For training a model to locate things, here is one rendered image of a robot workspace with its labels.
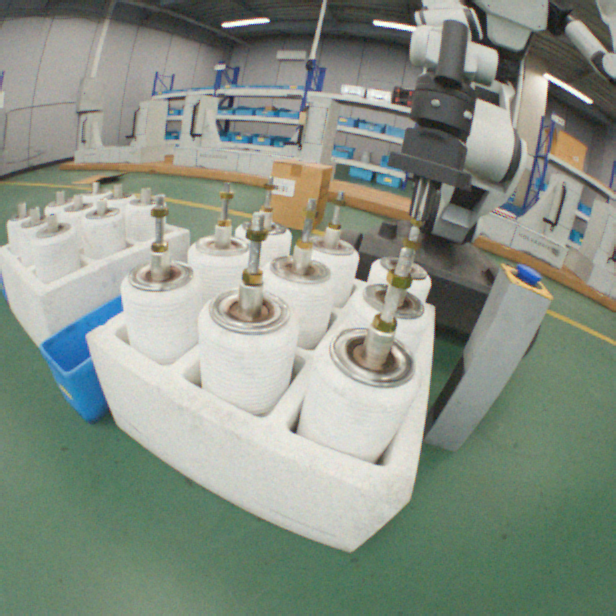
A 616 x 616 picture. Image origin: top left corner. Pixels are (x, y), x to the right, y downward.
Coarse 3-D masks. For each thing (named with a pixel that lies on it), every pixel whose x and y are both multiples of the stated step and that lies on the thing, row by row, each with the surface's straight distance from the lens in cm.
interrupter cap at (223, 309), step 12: (216, 300) 30; (228, 300) 30; (264, 300) 30; (276, 300) 30; (216, 312) 28; (228, 312) 28; (264, 312) 29; (276, 312) 29; (288, 312) 29; (228, 324) 26; (240, 324) 26; (252, 324) 27; (264, 324) 27; (276, 324) 27
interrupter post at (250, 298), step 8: (240, 280) 28; (240, 288) 27; (248, 288) 27; (256, 288) 27; (240, 296) 28; (248, 296) 27; (256, 296) 27; (240, 304) 28; (248, 304) 27; (256, 304) 27; (240, 312) 28; (248, 312) 28; (256, 312) 28
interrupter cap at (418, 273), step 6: (384, 258) 49; (390, 258) 50; (396, 258) 51; (384, 264) 46; (390, 264) 47; (396, 264) 49; (414, 264) 51; (414, 270) 48; (420, 270) 49; (414, 276) 46; (420, 276) 46; (426, 276) 47
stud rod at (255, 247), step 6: (258, 216) 25; (264, 216) 25; (252, 222) 25; (258, 222) 25; (252, 228) 25; (258, 228) 25; (252, 246) 26; (258, 246) 26; (252, 252) 26; (258, 252) 26; (252, 258) 26; (258, 258) 26; (252, 264) 26; (258, 264) 26; (252, 270) 26; (258, 270) 27
